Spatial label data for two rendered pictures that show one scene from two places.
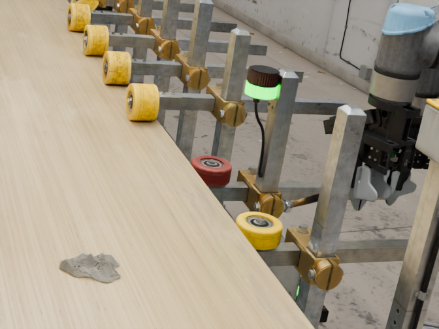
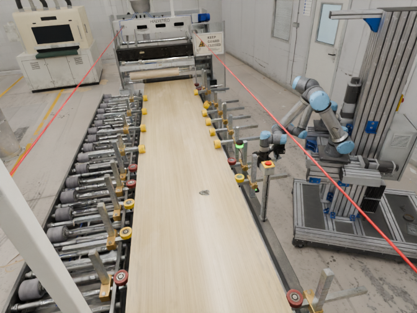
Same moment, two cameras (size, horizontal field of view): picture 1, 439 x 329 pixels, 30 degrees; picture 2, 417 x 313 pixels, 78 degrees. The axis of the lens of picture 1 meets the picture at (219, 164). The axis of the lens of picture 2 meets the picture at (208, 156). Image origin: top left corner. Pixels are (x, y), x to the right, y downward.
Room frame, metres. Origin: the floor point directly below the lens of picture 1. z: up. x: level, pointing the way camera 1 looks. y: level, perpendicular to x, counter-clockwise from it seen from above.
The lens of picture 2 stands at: (-0.43, -0.27, 2.23)
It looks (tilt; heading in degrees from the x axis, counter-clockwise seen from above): 34 degrees down; 15
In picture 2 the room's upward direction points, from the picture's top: 4 degrees counter-clockwise
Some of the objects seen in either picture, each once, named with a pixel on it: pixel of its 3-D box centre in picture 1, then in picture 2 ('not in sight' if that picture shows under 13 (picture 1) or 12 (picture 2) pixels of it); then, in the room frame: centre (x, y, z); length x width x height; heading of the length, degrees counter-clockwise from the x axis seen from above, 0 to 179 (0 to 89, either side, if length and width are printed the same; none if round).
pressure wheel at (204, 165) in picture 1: (208, 187); (231, 164); (1.48, 0.01, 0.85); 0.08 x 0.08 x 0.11
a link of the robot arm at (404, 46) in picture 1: (406, 40); (265, 138); (1.32, -0.27, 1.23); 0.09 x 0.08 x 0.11; 96
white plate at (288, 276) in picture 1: (272, 249); not in sight; (1.47, -0.13, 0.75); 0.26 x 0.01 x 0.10; 23
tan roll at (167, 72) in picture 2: not in sight; (167, 72); (3.67, 1.42, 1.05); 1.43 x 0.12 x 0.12; 113
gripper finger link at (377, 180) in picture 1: (375, 188); not in sight; (1.33, -0.28, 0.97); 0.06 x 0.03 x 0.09; 43
